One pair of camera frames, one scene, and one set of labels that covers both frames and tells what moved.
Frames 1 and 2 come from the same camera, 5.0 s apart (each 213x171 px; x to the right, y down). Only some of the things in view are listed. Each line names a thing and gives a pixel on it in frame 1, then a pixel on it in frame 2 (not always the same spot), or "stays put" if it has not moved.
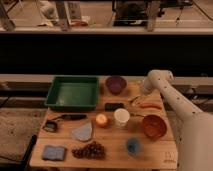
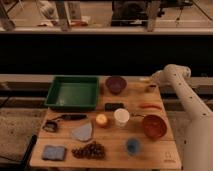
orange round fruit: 101,118 stays put
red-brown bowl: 154,126 stays put
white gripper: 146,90 → 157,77
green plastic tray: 73,93 stays put
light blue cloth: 83,132 stays put
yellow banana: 133,99 → 144,79
